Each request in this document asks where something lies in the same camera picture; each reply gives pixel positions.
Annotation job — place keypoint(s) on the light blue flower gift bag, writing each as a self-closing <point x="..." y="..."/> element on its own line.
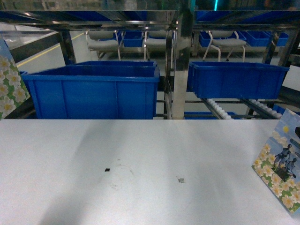
<point x="13" y="91"/>

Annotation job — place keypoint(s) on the flower gift bag with figures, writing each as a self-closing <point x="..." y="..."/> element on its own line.
<point x="278" y="163"/>

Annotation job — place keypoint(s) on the blue bin behind table left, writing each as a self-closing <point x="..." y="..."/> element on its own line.
<point x="96" y="90"/>

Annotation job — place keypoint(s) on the blue bin behind table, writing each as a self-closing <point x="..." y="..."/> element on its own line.
<point x="235" y="80"/>
<point x="96" y="90"/>

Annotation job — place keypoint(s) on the blue bin behind table right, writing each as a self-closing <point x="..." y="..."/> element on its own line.
<point x="235" y="80"/>

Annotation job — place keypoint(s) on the grey chair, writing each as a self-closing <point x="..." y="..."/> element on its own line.
<point x="103" y="41"/>

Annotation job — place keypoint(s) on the steel shelf post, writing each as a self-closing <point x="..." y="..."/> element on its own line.
<point x="183" y="45"/>

